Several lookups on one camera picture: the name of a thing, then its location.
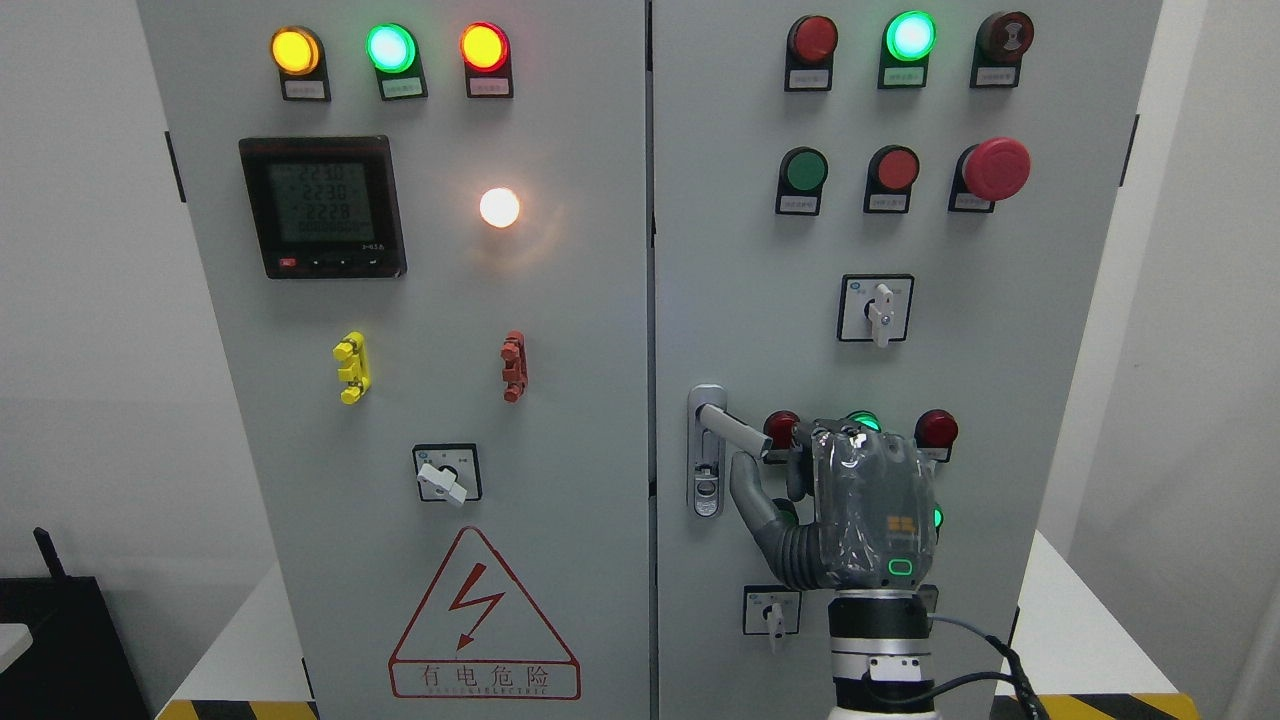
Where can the yellow terminal connector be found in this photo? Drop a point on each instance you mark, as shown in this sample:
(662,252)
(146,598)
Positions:
(353,367)

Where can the black rotary knob switch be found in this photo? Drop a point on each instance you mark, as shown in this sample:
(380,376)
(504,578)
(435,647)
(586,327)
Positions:
(930,596)

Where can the red terminal connector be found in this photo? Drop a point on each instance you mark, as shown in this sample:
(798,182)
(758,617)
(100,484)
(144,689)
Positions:
(515,372)

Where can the red indicator light middle right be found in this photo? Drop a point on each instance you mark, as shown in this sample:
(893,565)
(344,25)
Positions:
(935,434)

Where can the green lit indicator top right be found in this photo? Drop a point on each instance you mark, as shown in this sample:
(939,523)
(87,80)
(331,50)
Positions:
(907,42)

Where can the red indicator light middle left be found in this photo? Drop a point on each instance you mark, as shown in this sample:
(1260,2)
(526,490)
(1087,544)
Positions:
(780,427)

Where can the yellow indicator light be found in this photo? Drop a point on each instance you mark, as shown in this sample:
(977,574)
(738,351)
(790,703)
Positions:
(300,61)

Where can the green indicator light top left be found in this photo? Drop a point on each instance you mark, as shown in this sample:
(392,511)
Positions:
(394,55)

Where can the white rotary selector switch lower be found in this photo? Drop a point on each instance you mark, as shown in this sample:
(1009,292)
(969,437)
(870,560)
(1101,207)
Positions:
(771,611)

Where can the green push button upper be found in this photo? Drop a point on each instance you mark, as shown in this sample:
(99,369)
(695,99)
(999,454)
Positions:
(803,172)

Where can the red electrical warning triangle sticker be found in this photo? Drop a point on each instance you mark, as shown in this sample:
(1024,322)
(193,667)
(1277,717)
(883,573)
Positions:
(478,634)

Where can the black digital power meter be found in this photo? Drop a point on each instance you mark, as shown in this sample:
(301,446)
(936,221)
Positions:
(324,207)

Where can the red push button upper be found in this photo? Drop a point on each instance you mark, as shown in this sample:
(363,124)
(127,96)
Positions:
(891,175)

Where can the white rotary selector switch upper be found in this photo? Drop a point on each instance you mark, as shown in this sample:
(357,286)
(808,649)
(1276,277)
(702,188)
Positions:
(874,308)

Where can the white rotary selector switch left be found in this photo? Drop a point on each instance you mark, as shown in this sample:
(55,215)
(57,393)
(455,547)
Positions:
(448,472)

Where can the grey left cabinet door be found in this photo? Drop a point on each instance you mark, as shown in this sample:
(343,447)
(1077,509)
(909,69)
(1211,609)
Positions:
(564,469)

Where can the white glowing indicator light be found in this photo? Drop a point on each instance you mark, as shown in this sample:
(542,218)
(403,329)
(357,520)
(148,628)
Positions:
(500,207)

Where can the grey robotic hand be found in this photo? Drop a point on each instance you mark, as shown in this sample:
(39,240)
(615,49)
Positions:
(873,526)

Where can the red indicator light top right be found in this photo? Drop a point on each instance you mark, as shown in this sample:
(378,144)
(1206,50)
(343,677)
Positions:
(810,49)

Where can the black box at left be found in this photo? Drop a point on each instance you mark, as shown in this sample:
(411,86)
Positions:
(76,667)

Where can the grey cabinet door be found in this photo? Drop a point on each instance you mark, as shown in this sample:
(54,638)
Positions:
(564,469)
(748,299)

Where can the grey right cabinet door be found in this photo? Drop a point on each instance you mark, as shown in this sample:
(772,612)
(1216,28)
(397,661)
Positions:
(748,299)

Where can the white rotary selector switch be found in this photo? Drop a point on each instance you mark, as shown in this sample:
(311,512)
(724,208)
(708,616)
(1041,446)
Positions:
(874,308)
(448,472)
(771,611)

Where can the red emergency stop mushroom button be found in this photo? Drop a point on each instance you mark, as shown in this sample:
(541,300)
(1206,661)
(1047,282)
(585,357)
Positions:
(988,172)

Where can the green lit indicator middle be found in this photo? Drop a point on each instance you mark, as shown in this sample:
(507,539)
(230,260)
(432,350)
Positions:
(866,419)

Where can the green lit indicator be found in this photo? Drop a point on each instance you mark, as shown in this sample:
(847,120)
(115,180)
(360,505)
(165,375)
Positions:
(866,419)
(907,42)

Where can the robot forearm wrist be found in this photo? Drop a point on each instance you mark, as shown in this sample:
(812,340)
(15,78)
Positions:
(881,658)

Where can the dark red buzzer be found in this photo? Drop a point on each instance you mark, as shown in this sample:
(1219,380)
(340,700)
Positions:
(1001,42)

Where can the red lit indicator light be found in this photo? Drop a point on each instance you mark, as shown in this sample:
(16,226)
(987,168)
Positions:
(486,56)

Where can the silver door handle lock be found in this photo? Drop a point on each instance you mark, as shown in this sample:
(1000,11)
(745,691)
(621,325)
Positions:
(710,430)

